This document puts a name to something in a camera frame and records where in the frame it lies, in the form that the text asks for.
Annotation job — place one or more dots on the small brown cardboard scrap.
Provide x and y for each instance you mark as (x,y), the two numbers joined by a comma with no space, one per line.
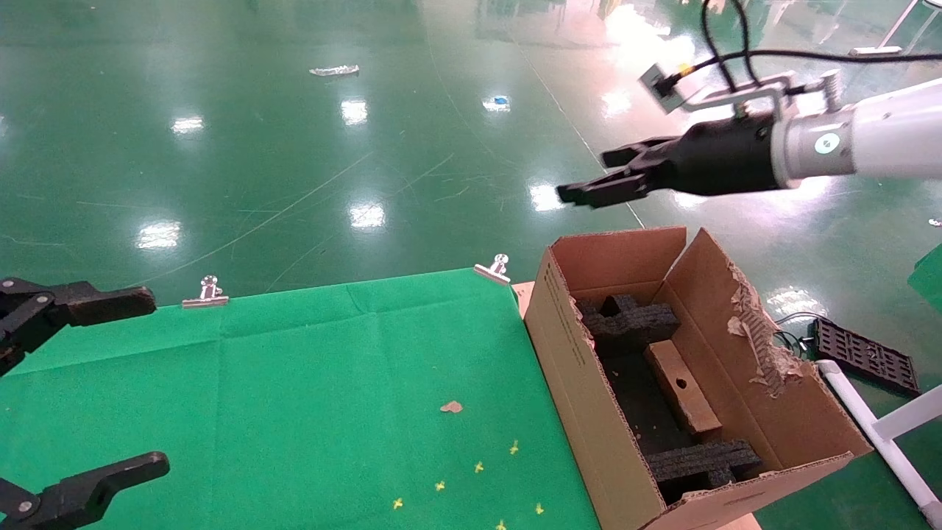
(451,407)

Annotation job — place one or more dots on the silver binder clip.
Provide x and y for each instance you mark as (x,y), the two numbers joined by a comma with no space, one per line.
(494,271)
(206,298)

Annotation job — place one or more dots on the small taped cardboard box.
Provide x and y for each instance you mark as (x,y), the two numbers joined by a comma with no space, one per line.
(688,401)

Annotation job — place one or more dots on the black plastic grid tray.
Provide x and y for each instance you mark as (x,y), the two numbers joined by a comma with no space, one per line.
(865,355)

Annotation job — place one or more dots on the green fabric piece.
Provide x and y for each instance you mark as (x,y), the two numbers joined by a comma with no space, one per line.
(929,280)

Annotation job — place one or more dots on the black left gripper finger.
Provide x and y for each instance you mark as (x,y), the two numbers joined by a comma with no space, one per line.
(96,303)
(81,493)

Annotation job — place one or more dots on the grey metal stand foot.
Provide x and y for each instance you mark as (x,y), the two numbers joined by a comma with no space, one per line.
(876,51)

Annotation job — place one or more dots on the large open cardboard carton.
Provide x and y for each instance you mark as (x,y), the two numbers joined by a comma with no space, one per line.
(581,412)

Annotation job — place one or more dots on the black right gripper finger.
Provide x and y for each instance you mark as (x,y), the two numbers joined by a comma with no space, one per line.
(611,189)
(636,151)

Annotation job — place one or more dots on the green table cloth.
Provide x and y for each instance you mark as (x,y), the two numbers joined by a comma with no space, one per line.
(257,405)

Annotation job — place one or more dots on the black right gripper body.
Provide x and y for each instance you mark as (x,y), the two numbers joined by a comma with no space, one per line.
(721,158)

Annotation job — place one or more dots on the white tube frame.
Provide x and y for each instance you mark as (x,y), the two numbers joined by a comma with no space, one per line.
(894,453)

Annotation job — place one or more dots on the white floor litter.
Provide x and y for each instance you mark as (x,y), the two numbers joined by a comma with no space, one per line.
(335,71)

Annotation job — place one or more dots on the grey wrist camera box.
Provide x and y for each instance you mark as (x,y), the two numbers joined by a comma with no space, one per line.
(684,94)

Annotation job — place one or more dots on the silver camera mount bracket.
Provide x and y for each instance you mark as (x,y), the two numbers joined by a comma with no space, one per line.
(725,98)

